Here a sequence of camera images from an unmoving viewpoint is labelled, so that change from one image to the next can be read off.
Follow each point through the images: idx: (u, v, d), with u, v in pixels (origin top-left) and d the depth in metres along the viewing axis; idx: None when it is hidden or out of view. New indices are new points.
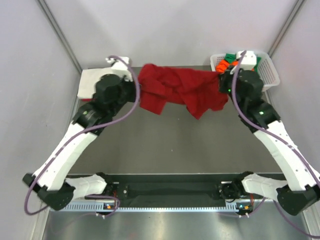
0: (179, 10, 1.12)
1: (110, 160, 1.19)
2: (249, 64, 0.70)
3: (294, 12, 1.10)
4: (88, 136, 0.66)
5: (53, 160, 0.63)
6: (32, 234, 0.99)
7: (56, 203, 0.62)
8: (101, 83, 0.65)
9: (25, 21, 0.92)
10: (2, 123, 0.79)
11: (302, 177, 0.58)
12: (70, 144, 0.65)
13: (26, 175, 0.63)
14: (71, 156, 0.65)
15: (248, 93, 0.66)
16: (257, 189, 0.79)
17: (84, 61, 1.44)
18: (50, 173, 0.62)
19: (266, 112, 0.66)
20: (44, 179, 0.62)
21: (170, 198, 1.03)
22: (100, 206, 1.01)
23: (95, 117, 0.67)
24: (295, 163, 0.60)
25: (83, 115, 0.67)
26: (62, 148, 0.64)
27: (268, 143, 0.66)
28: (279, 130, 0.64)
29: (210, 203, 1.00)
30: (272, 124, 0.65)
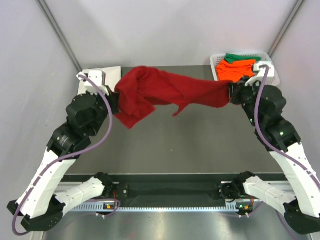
0: (180, 10, 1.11)
1: (111, 160, 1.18)
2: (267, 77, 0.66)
3: (294, 12, 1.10)
4: (64, 163, 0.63)
5: (32, 190, 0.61)
6: (32, 235, 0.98)
7: (42, 227, 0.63)
8: (71, 107, 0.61)
9: (25, 21, 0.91)
10: (3, 124, 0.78)
11: (317, 204, 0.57)
12: (46, 173, 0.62)
13: (10, 202, 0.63)
14: (51, 183, 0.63)
15: (268, 111, 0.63)
16: (259, 196, 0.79)
17: (84, 61, 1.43)
18: (31, 202, 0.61)
19: (285, 131, 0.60)
20: (27, 208, 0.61)
21: (169, 198, 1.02)
22: (100, 206, 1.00)
23: (70, 142, 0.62)
24: (311, 189, 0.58)
25: (57, 141, 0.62)
26: (39, 178, 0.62)
27: (284, 164, 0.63)
28: (299, 153, 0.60)
29: (210, 203, 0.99)
30: (292, 146, 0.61)
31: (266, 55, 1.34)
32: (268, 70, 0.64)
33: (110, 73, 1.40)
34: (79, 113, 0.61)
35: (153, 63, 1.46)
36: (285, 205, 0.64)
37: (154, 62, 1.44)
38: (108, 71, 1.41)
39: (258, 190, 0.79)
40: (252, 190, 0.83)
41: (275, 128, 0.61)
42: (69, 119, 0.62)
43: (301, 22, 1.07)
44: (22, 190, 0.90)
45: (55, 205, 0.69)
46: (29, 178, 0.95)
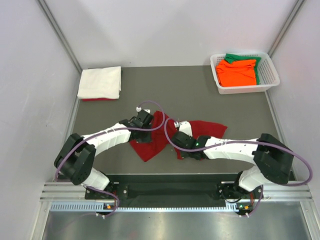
0: (180, 10, 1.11)
1: (110, 160, 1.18)
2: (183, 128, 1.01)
3: (294, 12, 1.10)
4: (126, 135, 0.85)
5: (103, 133, 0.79)
6: (32, 234, 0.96)
7: (87, 166, 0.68)
8: (145, 110, 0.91)
9: (25, 21, 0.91)
10: (3, 123, 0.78)
11: (247, 150, 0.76)
12: (117, 131, 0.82)
13: (75, 134, 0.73)
14: (113, 139, 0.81)
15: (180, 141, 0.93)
16: (252, 182, 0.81)
17: (84, 61, 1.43)
18: (98, 140, 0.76)
19: (199, 141, 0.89)
20: (92, 141, 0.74)
21: (168, 198, 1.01)
22: (100, 206, 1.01)
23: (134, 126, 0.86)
24: (235, 148, 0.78)
25: (127, 123, 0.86)
26: (112, 130, 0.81)
27: (216, 154, 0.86)
28: (214, 140, 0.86)
29: (210, 203, 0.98)
30: (208, 142, 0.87)
31: (266, 55, 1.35)
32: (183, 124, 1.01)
33: (110, 73, 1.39)
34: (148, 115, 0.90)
35: (153, 63, 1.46)
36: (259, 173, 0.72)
37: (154, 62, 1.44)
38: (109, 71, 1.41)
39: (248, 178, 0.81)
40: (245, 182, 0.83)
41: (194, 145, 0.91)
42: (136, 117, 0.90)
43: (301, 22, 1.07)
44: (22, 189, 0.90)
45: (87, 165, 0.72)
46: (29, 177, 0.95)
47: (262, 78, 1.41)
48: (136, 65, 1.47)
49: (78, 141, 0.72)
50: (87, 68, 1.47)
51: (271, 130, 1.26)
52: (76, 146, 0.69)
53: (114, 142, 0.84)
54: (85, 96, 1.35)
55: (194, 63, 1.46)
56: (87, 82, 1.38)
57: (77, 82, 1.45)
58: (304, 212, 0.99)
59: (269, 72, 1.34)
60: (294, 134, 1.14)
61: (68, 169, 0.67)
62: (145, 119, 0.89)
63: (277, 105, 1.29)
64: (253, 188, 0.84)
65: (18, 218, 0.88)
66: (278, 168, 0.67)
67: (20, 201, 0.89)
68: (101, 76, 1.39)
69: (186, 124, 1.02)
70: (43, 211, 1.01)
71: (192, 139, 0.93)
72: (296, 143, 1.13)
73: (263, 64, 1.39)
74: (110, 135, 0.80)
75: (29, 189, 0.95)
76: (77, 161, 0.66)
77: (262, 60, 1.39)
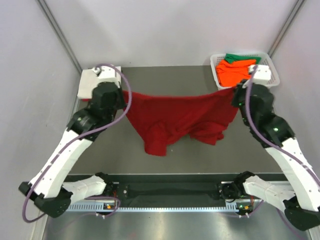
0: (180, 10, 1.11)
1: (110, 160, 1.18)
2: (263, 79, 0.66)
3: (294, 13, 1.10)
4: (83, 142, 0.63)
5: (49, 167, 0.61)
6: (32, 234, 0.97)
7: (53, 209, 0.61)
8: (96, 90, 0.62)
9: (25, 21, 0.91)
10: (3, 123, 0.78)
11: (316, 198, 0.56)
12: (65, 151, 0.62)
13: (23, 184, 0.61)
14: (68, 162, 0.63)
15: (258, 107, 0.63)
16: (259, 194, 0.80)
17: (84, 61, 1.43)
18: (46, 181, 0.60)
19: (280, 127, 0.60)
20: (40, 188, 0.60)
21: (170, 198, 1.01)
22: (100, 206, 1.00)
23: (89, 123, 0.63)
24: (309, 184, 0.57)
25: (78, 122, 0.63)
26: (58, 155, 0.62)
27: (280, 159, 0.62)
28: (294, 148, 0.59)
29: (210, 203, 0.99)
30: (287, 142, 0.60)
31: (266, 55, 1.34)
32: (264, 72, 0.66)
33: None
34: (105, 95, 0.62)
35: (153, 63, 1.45)
36: (284, 202, 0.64)
37: (154, 62, 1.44)
38: None
39: (258, 190, 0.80)
40: (252, 189, 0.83)
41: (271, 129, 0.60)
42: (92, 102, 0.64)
43: (301, 22, 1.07)
44: None
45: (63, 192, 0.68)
46: (29, 177, 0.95)
47: None
48: (136, 65, 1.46)
49: (28, 189, 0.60)
50: (87, 68, 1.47)
51: None
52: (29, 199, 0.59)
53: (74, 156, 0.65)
54: (85, 96, 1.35)
55: (195, 64, 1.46)
56: (87, 82, 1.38)
57: (77, 82, 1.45)
58: None
59: None
60: None
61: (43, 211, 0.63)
62: (102, 105, 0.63)
63: (277, 105, 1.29)
64: (253, 194, 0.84)
65: (19, 217, 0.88)
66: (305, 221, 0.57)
67: (21, 201, 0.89)
68: None
69: (266, 72, 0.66)
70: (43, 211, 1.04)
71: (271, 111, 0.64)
72: None
73: (263, 64, 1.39)
74: (59, 163, 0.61)
75: None
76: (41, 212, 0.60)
77: (262, 60, 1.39)
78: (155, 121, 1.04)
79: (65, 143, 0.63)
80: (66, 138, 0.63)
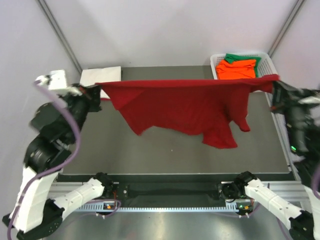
0: (180, 10, 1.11)
1: (110, 160, 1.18)
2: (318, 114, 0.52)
3: (294, 12, 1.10)
4: (45, 179, 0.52)
5: (19, 208, 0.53)
6: None
7: (43, 234, 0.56)
8: (33, 121, 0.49)
9: (25, 21, 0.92)
10: (2, 124, 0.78)
11: None
12: (29, 190, 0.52)
13: (6, 216, 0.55)
14: (38, 196, 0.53)
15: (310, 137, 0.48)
16: (261, 202, 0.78)
17: (84, 61, 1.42)
18: (21, 217, 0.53)
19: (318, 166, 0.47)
20: (18, 224, 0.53)
21: (170, 198, 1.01)
22: (100, 206, 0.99)
23: (44, 157, 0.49)
24: None
25: (32, 158, 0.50)
26: (23, 196, 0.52)
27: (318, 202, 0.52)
28: None
29: (210, 203, 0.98)
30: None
31: (266, 55, 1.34)
32: None
33: (110, 74, 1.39)
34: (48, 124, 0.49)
35: (153, 63, 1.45)
36: (291, 221, 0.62)
37: (154, 62, 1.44)
38: (108, 71, 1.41)
39: (261, 198, 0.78)
40: (254, 194, 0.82)
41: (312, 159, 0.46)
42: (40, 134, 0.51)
43: (301, 21, 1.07)
44: None
45: (54, 210, 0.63)
46: None
47: None
48: (136, 65, 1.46)
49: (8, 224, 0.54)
50: (87, 68, 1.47)
51: (271, 130, 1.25)
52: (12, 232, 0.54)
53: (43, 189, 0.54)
54: None
55: (194, 64, 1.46)
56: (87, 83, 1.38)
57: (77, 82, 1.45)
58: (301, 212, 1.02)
59: (269, 72, 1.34)
60: None
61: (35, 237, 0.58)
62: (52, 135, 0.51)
63: None
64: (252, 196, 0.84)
65: None
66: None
67: None
68: (101, 76, 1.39)
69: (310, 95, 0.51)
70: None
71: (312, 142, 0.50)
72: None
73: (263, 64, 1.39)
74: (27, 201, 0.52)
75: None
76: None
77: (262, 60, 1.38)
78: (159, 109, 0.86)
79: (27, 181, 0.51)
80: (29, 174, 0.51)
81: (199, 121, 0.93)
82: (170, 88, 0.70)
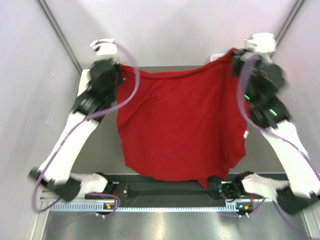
0: (180, 10, 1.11)
1: (111, 160, 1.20)
2: (260, 52, 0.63)
3: (295, 13, 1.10)
4: (91, 125, 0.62)
5: (56, 152, 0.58)
6: (33, 234, 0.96)
7: (64, 193, 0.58)
8: (90, 71, 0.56)
9: (25, 21, 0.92)
10: (3, 124, 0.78)
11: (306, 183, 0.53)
12: (66, 144, 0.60)
13: (33, 170, 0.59)
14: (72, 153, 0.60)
15: (258, 100, 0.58)
16: (256, 190, 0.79)
17: (84, 61, 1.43)
18: (55, 168, 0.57)
19: (278, 112, 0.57)
20: (48, 174, 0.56)
21: (170, 198, 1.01)
22: (100, 206, 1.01)
23: (94, 105, 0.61)
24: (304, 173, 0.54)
25: (82, 105, 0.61)
26: (58, 149, 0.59)
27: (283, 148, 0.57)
28: (292, 133, 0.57)
29: (210, 203, 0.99)
30: (282, 124, 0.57)
31: None
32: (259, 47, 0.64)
33: None
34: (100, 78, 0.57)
35: (153, 63, 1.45)
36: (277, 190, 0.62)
37: (154, 62, 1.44)
38: None
39: (255, 184, 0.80)
40: (249, 185, 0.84)
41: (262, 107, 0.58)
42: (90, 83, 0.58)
43: (301, 21, 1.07)
44: (23, 189, 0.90)
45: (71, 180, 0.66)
46: (29, 177, 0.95)
47: None
48: None
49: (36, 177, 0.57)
50: (87, 68, 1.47)
51: None
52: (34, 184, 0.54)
53: (80, 141, 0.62)
54: None
55: (195, 64, 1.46)
56: None
57: (77, 82, 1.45)
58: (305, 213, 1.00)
59: None
60: None
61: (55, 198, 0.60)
62: (101, 86, 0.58)
63: None
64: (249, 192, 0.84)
65: (19, 217, 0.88)
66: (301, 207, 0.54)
67: (21, 200, 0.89)
68: None
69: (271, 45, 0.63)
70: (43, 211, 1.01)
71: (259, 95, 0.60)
72: None
73: None
74: (63, 157, 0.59)
75: (29, 189, 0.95)
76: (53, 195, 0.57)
77: None
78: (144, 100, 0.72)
79: (72, 125, 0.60)
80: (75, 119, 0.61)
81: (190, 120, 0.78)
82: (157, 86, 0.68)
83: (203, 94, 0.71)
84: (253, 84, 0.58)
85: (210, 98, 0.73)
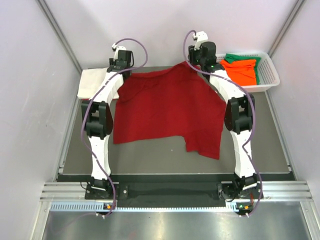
0: (180, 10, 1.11)
1: (109, 160, 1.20)
2: (203, 40, 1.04)
3: (294, 13, 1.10)
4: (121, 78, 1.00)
5: (104, 87, 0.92)
6: (33, 235, 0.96)
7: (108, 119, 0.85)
8: (121, 50, 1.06)
9: (25, 22, 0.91)
10: (3, 124, 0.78)
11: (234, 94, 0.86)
12: (108, 85, 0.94)
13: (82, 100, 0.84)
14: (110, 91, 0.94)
15: (206, 55, 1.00)
16: (239, 159, 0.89)
17: (84, 61, 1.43)
18: (102, 95, 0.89)
19: (215, 66, 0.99)
20: (98, 98, 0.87)
21: (169, 198, 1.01)
22: (100, 206, 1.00)
23: (122, 67, 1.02)
24: (231, 88, 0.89)
25: (114, 67, 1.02)
26: (104, 86, 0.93)
27: (215, 82, 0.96)
28: (224, 72, 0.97)
29: (210, 203, 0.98)
30: (220, 71, 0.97)
31: (266, 55, 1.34)
32: (202, 35, 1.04)
33: None
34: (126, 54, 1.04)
35: (153, 63, 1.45)
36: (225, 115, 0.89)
37: (154, 62, 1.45)
38: None
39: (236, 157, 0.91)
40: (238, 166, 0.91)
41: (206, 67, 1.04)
42: (118, 58, 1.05)
43: (300, 21, 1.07)
44: (23, 188, 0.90)
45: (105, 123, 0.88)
46: (29, 177, 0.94)
47: (262, 78, 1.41)
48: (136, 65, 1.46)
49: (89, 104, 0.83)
50: (87, 68, 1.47)
51: (271, 130, 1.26)
52: (89, 107, 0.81)
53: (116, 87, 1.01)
54: (85, 96, 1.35)
55: None
56: (87, 82, 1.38)
57: (77, 81, 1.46)
58: (304, 212, 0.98)
59: (269, 72, 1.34)
60: (294, 134, 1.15)
61: (97, 125, 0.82)
62: (125, 58, 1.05)
63: (277, 105, 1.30)
64: (242, 173, 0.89)
65: (19, 217, 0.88)
66: (238, 119, 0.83)
67: (21, 201, 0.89)
68: (102, 76, 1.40)
69: (204, 35, 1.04)
70: (43, 211, 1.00)
71: (210, 61, 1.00)
72: (296, 142, 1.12)
73: (263, 64, 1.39)
74: (107, 88, 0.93)
75: (29, 189, 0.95)
76: (100, 116, 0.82)
77: (262, 60, 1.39)
78: (140, 88, 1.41)
79: (111, 74, 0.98)
80: (110, 74, 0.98)
81: (168, 95, 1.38)
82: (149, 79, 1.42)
83: (170, 83, 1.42)
84: (201, 55, 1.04)
85: (175, 86, 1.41)
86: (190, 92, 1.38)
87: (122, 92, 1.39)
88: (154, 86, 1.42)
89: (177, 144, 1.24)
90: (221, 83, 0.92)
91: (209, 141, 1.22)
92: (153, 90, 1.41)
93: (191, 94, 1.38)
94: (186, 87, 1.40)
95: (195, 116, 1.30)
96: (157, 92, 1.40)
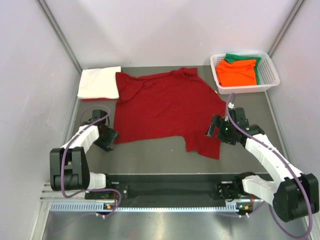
0: (180, 9, 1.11)
1: (109, 160, 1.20)
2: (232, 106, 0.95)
3: (295, 13, 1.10)
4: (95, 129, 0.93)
5: (78, 136, 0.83)
6: (32, 235, 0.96)
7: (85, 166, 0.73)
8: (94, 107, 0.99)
9: (25, 21, 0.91)
10: (3, 124, 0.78)
11: (282, 171, 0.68)
12: (83, 133, 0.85)
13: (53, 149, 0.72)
14: (86, 140, 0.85)
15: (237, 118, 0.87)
16: (255, 190, 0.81)
17: (85, 61, 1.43)
18: (77, 142, 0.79)
19: (251, 128, 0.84)
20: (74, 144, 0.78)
21: (167, 198, 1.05)
22: (100, 206, 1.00)
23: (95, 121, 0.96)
24: (276, 162, 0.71)
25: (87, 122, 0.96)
26: (78, 135, 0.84)
27: (255, 151, 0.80)
28: (263, 138, 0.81)
29: (210, 203, 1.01)
30: (259, 135, 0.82)
31: (266, 55, 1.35)
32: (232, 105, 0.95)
33: (110, 73, 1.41)
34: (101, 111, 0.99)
35: (153, 63, 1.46)
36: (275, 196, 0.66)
37: (154, 62, 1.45)
38: (108, 71, 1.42)
39: (254, 185, 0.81)
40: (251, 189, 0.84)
41: (237, 132, 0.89)
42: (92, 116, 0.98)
43: (301, 21, 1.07)
44: (23, 188, 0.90)
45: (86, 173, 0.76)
46: (29, 177, 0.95)
47: (262, 78, 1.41)
48: (136, 65, 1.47)
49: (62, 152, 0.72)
50: (87, 68, 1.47)
51: (270, 130, 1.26)
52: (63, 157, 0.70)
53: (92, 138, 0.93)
54: (85, 96, 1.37)
55: (195, 64, 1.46)
56: (87, 83, 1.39)
57: (77, 82, 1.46)
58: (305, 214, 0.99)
59: (269, 72, 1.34)
60: (294, 134, 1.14)
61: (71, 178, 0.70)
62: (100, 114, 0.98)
63: (277, 105, 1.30)
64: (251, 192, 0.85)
65: (18, 217, 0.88)
66: (296, 208, 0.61)
67: (20, 201, 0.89)
68: (102, 76, 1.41)
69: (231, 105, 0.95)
70: (43, 211, 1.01)
71: (245, 123, 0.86)
72: (296, 142, 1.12)
73: (263, 64, 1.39)
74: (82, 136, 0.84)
75: (29, 189, 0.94)
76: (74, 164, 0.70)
77: (262, 60, 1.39)
78: (139, 88, 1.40)
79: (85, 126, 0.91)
80: (84, 126, 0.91)
81: (168, 96, 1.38)
82: (148, 80, 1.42)
83: (169, 84, 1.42)
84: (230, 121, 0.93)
85: (175, 87, 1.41)
86: (190, 93, 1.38)
87: (121, 91, 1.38)
88: (153, 87, 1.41)
89: (177, 144, 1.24)
90: (262, 152, 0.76)
91: (209, 142, 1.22)
92: (153, 91, 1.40)
93: (190, 95, 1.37)
94: (184, 88, 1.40)
95: (195, 117, 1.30)
96: (156, 93, 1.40)
